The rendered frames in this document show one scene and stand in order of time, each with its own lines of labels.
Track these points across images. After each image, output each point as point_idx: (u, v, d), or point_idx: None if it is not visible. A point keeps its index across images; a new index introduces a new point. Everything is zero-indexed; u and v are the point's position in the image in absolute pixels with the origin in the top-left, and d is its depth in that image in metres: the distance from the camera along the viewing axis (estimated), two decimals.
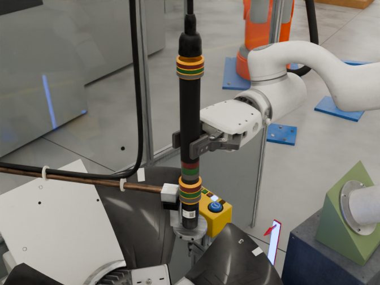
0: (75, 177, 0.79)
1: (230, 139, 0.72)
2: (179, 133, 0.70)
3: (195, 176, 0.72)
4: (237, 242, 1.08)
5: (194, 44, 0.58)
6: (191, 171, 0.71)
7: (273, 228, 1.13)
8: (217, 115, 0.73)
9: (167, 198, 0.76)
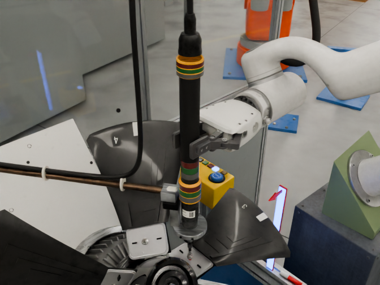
0: (75, 177, 0.79)
1: (230, 139, 0.72)
2: (179, 133, 0.70)
3: (195, 176, 0.72)
4: (240, 207, 1.01)
5: (194, 43, 0.58)
6: (191, 171, 0.71)
7: (279, 194, 1.06)
8: (217, 115, 0.73)
9: (166, 198, 0.76)
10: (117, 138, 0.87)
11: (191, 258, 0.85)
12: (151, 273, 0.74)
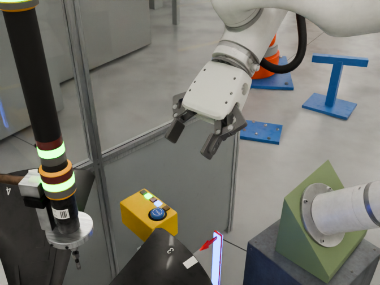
0: None
1: (225, 115, 0.69)
2: (170, 133, 0.71)
3: (57, 161, 0.52)
4: (165, 253, 0.88)
5: None
6: (48, 152, 0.50)
7: (213, 241, 0.94)
8: (202, 98, 0.69)
9: (27, 191, 0.55)
10: (10, 189, 0.75)
11: None
12: None
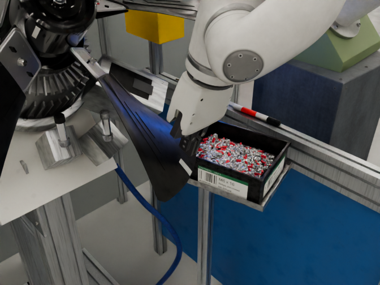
0: None
1: None
2: (193, 150, 0.70)
3: None
4: (178, 142, 0.74)
5: None
6: None
7: None
8: (206, 120, 0.63)
9: None
10: None
11: (93, 65, 0.66)
12: None
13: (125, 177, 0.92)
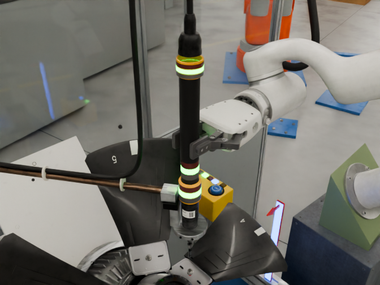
0: (75, 177, 0.79)
1: (230, 139, 0.72)
2: (179, 133, 0.70)
3: (195, 176, 0.72)
4: None
5: (194, 44, 0.58)
6: (190, 171, 0.71)
7: (276, 208, 1.09)
8: (217, 115, 0.73)
9: (166, 198, 0.76)
10: (244, 221, 1.05)
11: None
12: (179, 276, 0.81)
13: None
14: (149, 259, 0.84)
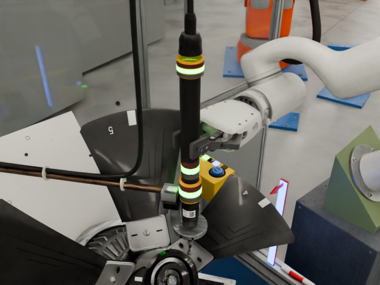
0: (76, 177, 0.79)
1: (230, 139, 0.72)
2: (179, 133, 0.70)
3: (195, 176, 0.72)
4: None
5: (194, 43, 0.58)
6: (191, 170, 0.71)
7: (280, 187, 1.04)
8: (217, 115, 0.73)
9: (167, 198, 0.76)
10: (247, 193, 0.99)
11: None
12: (179, 251, 0.77)
13: None
14: (147, 234, 0.80)
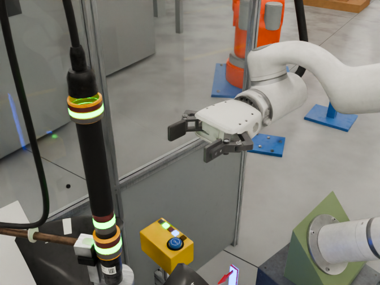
0: None
1: (230, 139, 0.72)
2: (175, 126, 0.72)
3: (109, 230, 0.61)
4: None
5: (83, 83, 0.47)
6: (103, 224, 0.60)
7: (229, 275, 1.04)
8: (217, 115, 0.73)
9: (81, 252, 0.65)
10: None
11: None
12: None
13: None
14: None
